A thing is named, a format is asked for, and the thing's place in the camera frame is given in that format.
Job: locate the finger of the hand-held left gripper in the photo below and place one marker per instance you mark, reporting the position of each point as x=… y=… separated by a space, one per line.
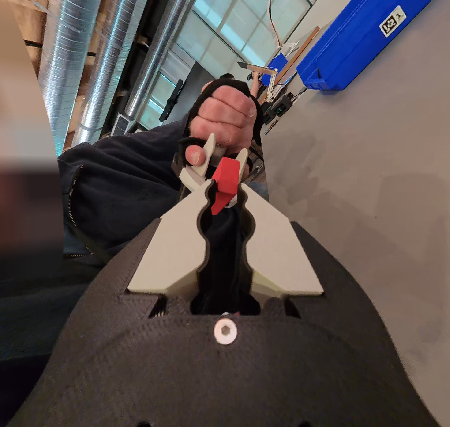
x=243 y=165
x=198 y=173

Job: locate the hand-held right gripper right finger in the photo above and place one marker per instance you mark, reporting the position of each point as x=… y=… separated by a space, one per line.
x=281 y=258

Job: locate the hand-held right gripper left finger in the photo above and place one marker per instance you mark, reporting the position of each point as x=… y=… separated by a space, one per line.
x=169 y=258

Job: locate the red toy block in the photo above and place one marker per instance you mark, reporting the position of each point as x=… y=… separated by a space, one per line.
x=225 y=177

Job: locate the person's left forearm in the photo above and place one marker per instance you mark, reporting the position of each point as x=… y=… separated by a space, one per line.
x=119 y=181

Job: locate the person's left hand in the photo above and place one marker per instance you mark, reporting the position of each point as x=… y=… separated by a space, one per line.
x=225 y=117

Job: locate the black device with display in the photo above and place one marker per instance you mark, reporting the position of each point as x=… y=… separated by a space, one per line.
x=280 y=109

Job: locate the blue plastic bin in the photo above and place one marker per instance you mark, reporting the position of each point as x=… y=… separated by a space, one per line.
x=365 y=33
x=278 y=68

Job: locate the long wooden table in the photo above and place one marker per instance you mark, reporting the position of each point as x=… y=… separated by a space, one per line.
x=299 y=50

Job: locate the person's dark clothing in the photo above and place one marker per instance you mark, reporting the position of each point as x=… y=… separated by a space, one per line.
x=42 y=314

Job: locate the white tablet stand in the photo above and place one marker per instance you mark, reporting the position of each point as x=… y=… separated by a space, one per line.
x=278 y=29

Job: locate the silver ventilation duct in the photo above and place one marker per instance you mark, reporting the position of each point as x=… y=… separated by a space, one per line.
x=105 y=47

